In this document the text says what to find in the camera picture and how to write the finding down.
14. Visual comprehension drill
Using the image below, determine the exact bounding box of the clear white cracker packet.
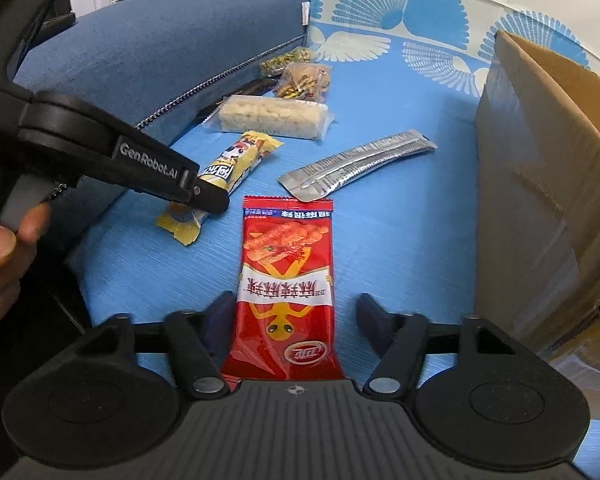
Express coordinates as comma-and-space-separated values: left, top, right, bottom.
202, 94, 337, 142

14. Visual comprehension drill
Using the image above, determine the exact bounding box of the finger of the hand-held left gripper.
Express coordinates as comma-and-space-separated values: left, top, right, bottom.
81, 131, 231, 216

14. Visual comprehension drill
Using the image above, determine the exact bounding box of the red snack packet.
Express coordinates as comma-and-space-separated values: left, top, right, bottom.
221, 195, 345, 384

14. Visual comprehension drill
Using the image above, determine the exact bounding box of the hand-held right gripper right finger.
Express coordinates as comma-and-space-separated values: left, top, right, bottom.
355, 293, 527, 397

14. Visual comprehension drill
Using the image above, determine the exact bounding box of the yellow snack bar packet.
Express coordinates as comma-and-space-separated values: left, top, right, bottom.
155, 130, 285, 246

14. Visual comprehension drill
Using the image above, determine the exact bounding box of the blue fan-patterned blanket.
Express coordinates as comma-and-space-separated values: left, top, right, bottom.
70, 0, 600, 480

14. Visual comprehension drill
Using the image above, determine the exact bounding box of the cardboard box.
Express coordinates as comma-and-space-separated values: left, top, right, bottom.
474, 29, 600, 413

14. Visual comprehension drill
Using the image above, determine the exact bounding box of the black snack packet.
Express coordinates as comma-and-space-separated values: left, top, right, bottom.
199, 78, 279, 124

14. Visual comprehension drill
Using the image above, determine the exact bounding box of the green nut packet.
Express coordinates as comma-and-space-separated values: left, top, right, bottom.
258, 46, 317, 79

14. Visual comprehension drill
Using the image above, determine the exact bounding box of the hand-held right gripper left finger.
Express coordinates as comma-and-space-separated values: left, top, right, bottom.
80, 290, 238, 399

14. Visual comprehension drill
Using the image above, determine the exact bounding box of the silver foil packet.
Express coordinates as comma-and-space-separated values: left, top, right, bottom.
278, 130, 438, 203

